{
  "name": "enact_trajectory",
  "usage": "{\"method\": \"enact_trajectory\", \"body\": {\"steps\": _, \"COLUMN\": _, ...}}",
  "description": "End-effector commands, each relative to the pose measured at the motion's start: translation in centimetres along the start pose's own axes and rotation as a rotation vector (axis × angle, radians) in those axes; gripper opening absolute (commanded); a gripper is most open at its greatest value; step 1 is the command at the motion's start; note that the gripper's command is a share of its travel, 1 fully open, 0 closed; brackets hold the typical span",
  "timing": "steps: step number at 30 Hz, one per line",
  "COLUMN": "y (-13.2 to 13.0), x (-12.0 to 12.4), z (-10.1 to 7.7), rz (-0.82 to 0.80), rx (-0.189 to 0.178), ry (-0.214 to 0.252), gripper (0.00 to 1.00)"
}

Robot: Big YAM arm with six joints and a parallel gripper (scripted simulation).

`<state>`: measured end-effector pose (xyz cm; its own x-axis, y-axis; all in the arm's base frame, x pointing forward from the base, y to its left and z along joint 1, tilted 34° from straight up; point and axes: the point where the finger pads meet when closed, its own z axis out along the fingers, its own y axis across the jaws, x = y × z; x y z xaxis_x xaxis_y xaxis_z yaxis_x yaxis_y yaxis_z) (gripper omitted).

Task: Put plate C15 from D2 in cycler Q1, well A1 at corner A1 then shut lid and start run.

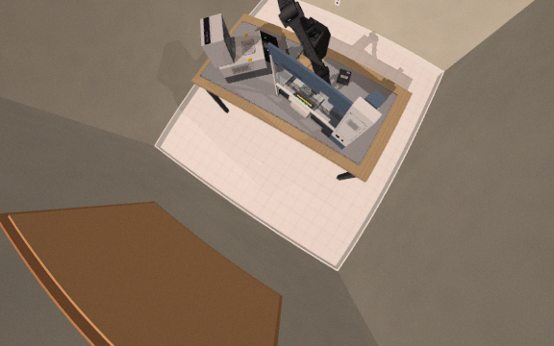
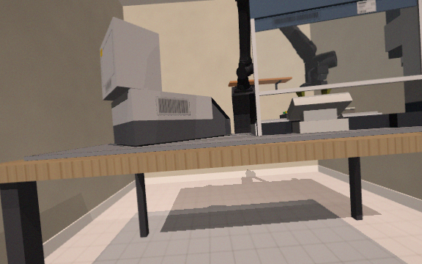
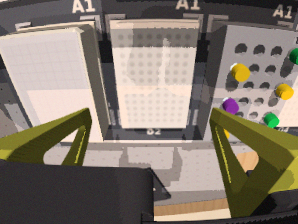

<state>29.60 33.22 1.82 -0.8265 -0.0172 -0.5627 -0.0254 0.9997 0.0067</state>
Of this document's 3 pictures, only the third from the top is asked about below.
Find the white well plate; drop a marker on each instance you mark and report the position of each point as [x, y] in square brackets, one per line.
[289, 114]
[154, 64]

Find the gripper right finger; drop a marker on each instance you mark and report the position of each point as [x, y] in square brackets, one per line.
[276, 170]

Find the grey rack with round holes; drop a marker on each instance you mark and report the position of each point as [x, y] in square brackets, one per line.
[265, 68]

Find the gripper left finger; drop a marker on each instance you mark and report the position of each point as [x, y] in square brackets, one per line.
[30, 145]

